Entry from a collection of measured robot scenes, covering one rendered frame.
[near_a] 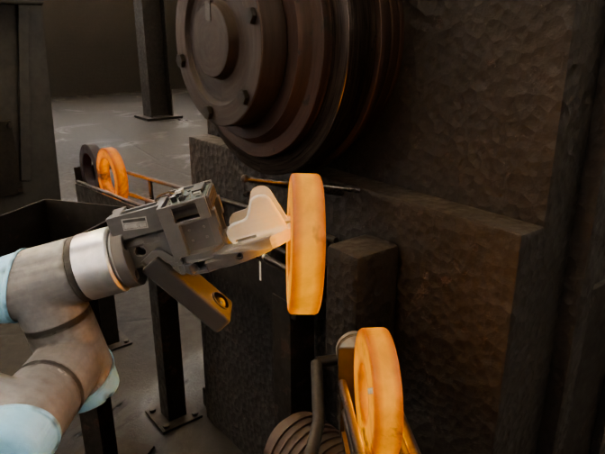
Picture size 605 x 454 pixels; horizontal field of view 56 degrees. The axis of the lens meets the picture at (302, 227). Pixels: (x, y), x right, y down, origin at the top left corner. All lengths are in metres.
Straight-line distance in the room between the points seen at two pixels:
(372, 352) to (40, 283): 0.37
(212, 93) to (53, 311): 0.51
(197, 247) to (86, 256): 0.11
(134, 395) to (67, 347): 1.35
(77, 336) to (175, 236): 0.16
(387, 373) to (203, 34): 0.62
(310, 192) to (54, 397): 0.32
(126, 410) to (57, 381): 1.34
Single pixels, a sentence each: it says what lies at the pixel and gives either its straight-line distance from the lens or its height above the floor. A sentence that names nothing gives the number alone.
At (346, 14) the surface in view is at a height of 1.15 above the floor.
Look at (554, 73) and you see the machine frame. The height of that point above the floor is 1.08.
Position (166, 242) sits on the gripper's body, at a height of 0.91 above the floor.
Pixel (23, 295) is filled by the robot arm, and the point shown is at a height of 0.87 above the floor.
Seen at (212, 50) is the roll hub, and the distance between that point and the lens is 0.98.
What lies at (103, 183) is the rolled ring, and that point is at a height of 0.66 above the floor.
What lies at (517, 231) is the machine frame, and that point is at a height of 0.87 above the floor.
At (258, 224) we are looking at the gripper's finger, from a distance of 0.61.
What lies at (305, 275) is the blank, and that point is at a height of 0.90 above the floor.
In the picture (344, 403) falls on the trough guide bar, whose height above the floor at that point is 0.68.
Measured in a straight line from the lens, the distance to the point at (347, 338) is 0.88.
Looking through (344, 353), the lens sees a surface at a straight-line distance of 0.80.
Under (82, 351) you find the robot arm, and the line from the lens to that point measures 0.68.
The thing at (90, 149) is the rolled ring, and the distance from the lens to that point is 2.03.
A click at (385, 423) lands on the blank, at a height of 0.72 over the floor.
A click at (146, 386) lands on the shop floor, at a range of 2.05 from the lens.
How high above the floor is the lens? 1.13
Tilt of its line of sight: 19 degrees down
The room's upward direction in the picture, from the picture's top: straight up
